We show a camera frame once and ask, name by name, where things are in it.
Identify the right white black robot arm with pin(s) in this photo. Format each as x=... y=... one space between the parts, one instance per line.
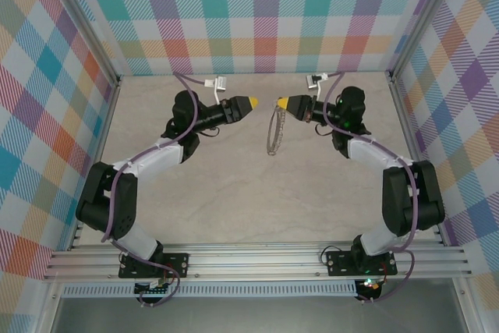
x=364 y=155

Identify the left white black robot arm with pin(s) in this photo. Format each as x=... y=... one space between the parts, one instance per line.
x=156 y=161

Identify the small circuit board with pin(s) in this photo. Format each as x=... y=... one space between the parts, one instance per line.
x=370 y=286
x=156 y=288

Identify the grey metal bottom panel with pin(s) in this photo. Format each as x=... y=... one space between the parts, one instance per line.
x=253 y=317

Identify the aluminium corner post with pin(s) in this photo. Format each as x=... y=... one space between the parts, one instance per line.
x=85 y=21
x=423 y=17

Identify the aluminium rail frame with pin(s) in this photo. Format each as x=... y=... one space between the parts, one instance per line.
x=253 y=259

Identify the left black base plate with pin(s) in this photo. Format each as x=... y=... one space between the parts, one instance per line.
x=177 y=264

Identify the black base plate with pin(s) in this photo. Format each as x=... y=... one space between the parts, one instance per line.
x=177 y=264
x=337 y=264

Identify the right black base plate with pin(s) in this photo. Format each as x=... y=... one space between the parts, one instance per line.
x=337 y=264

